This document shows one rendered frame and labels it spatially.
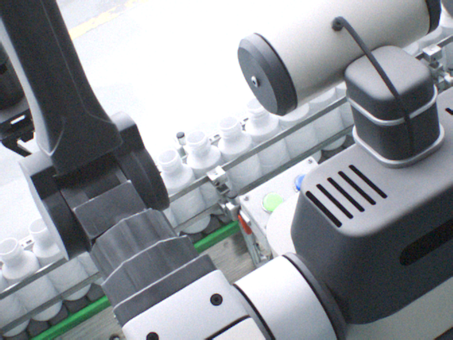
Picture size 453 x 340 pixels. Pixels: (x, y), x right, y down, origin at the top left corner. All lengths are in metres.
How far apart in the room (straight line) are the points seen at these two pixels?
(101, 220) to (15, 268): 0.74
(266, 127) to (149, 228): 0.82
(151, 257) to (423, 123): 0.24
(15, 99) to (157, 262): 0.48
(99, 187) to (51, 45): 0.13
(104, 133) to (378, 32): 0.24
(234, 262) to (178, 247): 0.90
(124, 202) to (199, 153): 0.76
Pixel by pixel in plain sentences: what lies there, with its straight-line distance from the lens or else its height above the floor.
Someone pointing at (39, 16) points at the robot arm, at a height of 1.76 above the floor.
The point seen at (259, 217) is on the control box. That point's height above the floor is 1.11.
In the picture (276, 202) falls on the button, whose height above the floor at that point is 1.12.
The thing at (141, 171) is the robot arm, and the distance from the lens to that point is 0.77.
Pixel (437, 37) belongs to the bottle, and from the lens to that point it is 1.66.
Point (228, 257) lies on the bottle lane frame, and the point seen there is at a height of 0.93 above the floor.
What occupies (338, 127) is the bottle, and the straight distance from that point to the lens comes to 1.62.
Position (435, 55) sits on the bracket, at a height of 1.11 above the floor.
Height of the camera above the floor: 2.08
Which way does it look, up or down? 41 degrees down
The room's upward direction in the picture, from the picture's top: 20 degrees counter-clockwise
